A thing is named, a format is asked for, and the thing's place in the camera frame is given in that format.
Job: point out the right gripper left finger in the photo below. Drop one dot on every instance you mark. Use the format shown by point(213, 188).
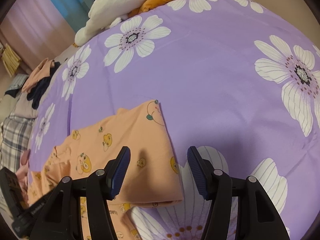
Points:
point(60, 217)

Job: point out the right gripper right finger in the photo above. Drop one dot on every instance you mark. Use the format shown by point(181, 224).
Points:
point(257, 215)

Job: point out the pink crumpled garment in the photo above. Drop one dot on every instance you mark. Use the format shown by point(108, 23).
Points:
point(22, 173)

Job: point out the grey plaid cloth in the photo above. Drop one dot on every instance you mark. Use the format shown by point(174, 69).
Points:
point(16, 132)

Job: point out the beige grey folded garment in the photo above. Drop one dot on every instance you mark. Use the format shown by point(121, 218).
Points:
point(24, 108)

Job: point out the dark navy garment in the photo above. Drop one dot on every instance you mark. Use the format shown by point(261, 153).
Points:
point(38, 91)

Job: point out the purple floral bed sheet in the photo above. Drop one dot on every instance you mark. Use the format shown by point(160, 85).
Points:
point(236, 81)

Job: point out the peach folded garment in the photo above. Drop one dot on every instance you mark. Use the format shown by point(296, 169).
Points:
point(40, 72)

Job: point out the yellow wooden stool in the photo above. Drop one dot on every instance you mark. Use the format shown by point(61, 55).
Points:
point(10, 59)

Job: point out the pink curtain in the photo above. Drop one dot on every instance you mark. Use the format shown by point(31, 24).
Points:
point(36, 30)

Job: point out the white plush goose toy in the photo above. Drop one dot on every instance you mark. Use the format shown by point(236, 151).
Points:
point(104, 14)

